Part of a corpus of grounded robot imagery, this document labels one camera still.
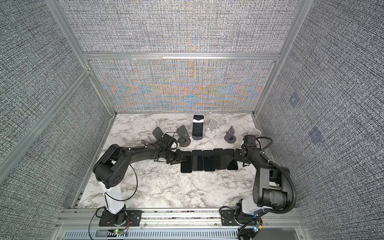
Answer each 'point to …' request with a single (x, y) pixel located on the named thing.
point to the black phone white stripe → (198, 125)
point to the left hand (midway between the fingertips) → (184, 161)
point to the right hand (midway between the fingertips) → (240, 155)
